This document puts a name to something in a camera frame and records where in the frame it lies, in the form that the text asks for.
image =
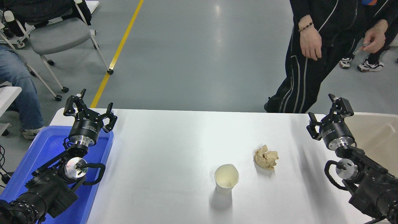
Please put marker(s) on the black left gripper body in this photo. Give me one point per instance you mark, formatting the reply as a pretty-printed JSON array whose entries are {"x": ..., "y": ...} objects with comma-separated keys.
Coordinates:
[{"x": 87, "y": 127}]

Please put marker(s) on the white desk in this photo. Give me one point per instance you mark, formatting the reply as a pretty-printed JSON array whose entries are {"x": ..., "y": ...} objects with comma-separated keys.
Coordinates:
[{"x": 93, "y": 4}]

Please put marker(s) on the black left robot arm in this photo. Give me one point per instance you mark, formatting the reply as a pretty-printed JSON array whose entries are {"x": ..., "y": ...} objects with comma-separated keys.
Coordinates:
[{"x": 46, "y": 189}]

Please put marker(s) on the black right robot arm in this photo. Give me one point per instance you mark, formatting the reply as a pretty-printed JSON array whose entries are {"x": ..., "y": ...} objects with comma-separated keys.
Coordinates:
[{"x": 370, "y": 183}]

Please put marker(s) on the person's left hand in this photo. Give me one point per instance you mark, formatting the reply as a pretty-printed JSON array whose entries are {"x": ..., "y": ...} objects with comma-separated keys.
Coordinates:
[{"x": 377, "y": 35}]

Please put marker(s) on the white wheeled frame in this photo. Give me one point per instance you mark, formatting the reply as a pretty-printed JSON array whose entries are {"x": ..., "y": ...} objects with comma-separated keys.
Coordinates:
[{"x": 18, "y": 34}]

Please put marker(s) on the white paper cup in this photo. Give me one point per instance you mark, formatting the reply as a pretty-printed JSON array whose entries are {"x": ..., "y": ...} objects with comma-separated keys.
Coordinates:
[{"x": 224, "y": 186}]

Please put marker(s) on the black jacket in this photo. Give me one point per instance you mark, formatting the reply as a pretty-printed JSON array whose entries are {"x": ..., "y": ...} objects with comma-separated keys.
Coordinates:
[{"x": 37, "y": 9}]

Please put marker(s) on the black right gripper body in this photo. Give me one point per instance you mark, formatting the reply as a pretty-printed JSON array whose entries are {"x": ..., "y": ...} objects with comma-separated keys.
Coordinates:
[{"x": 337, "y": 130}]

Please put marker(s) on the person's right hand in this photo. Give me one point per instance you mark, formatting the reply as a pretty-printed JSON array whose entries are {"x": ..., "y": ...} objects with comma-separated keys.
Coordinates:
[{"x": 311, "y": 43}]

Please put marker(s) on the blue plastic tray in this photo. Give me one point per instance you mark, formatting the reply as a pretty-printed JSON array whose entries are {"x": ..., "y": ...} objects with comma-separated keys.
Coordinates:
[{"x": 46, "y": 146}]

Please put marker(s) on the crumpled tan paper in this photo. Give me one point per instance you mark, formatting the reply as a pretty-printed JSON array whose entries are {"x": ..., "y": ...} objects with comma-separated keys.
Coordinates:
[{"x": 266, "y": 158}]

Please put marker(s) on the large pale bin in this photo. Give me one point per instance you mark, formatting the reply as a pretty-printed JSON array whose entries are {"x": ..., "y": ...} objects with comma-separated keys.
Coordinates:
[{"x": 379, "y": 137}]

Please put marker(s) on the white side table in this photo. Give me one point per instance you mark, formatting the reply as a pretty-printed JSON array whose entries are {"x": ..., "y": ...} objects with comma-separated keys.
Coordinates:
[{"x": 7, "y": 95}]

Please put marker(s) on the grey seat chair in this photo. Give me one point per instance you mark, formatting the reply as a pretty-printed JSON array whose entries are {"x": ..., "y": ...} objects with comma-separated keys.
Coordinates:
[{"x": 59, "y": 35}]

